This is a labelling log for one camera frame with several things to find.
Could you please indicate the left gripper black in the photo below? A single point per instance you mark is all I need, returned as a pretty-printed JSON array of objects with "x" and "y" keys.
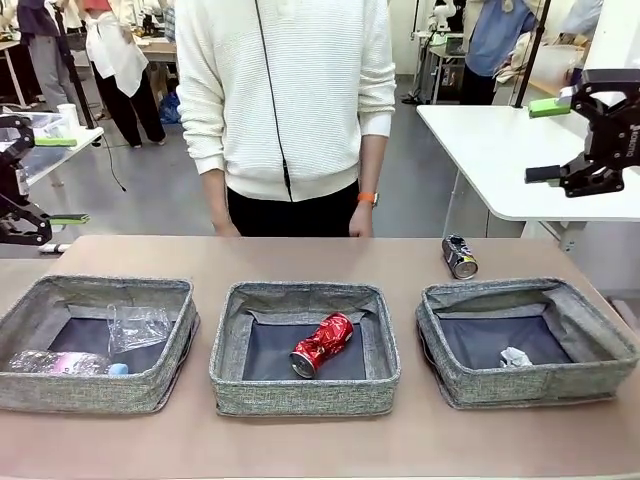
[{"x": 12, "y": 175}]

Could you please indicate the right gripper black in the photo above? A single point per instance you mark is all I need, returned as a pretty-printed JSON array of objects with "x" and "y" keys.
[{"x": 617, "y": 137}]

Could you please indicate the clear plastic cup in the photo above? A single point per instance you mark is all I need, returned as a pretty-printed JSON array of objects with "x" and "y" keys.
[{"x": 140, "y": 327}]

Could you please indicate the clear bottle with blue cap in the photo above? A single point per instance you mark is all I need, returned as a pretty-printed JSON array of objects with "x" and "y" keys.
[{"x": 70, "y": 362}]

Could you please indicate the white paper ball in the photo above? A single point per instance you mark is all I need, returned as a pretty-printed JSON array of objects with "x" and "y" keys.
[{"x": 514, "y": 357}]

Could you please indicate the red crushed drink can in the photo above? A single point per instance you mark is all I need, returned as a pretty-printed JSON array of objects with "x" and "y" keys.
[{"x": 322, "y": 345}]

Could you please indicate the person's left forearm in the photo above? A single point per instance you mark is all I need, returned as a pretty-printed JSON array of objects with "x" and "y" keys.
[{"x": 372, "y": 165}]

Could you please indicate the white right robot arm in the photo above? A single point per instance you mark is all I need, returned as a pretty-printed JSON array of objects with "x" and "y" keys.
[{"x": 617, "y": 35}]

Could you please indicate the person's right forearm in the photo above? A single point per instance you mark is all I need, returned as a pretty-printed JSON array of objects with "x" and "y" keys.
[{"x": 217, "y": 200}]

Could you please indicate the person's right hand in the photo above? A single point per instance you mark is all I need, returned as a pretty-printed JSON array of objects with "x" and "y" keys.
[{"x": 226, "y": 229}]

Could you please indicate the person's left hand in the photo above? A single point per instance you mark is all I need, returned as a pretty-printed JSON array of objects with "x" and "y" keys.
[{"x": 361, "y": 220}]

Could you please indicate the white side table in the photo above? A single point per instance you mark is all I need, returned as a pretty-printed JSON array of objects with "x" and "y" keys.
[{"x": 500, "y": 150}]

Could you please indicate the clear plastic storage bin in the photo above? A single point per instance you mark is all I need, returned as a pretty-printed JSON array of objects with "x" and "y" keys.
[{"x": 50, "y": 125}]

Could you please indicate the white paper cup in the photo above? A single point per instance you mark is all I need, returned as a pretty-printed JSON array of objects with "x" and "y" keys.
[{"x": 67, "y": 117}]

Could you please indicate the white short tube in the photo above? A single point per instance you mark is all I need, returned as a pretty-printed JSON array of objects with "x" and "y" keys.
[{"x": 62, "y": 248}]

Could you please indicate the cream fabric bundle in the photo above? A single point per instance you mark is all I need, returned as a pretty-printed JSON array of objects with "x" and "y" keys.
[{"x": 555, "y": 60}]

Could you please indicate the black stand pole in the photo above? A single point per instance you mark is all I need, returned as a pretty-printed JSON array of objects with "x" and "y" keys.
[{"x": 532, "y": 55}]

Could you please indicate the black tripod pole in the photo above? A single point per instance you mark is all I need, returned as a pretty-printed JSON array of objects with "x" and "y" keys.
[{"x": 75, "y": 75}]

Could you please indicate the bystander in blue shirt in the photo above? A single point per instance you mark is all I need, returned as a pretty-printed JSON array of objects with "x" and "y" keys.
[{"x": 495, "y": 40}]

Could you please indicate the background cart with boxes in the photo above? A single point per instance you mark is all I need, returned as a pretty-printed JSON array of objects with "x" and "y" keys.
[{"x": 450, "y": 75}]

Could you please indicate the bystander in grey trousers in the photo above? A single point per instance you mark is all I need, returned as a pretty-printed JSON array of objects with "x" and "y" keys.
[{"x": 45, "y": 65}]

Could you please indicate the blue plastic bag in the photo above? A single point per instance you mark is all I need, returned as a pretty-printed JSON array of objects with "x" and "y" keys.
[{"x": 170, "y": 107}]

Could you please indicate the bystander in pale blue top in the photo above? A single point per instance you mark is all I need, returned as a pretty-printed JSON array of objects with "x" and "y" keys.
[{"x": 580, "y": 15}]

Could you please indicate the bystander in white shirt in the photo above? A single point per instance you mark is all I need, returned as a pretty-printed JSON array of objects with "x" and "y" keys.
[{"x": 117, "y": 60}]

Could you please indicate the black crushed drink can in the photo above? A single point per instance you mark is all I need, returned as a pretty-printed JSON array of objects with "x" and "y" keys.
[{"x": 461, "y": 257}]

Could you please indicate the small white background robot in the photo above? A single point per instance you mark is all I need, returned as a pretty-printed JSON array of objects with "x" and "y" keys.
[{"x": 442, "y": 12}]

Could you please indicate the grey fabric basket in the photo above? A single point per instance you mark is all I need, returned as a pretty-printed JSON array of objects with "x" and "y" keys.
[
  {"x": 300, "y": 395},
  {"x": 525, "y": 387},
  {"x": 75, "y": 392}
]

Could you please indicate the person in white sweater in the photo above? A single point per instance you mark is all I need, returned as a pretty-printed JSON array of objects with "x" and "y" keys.
[{"x": 300, "y": 100}]

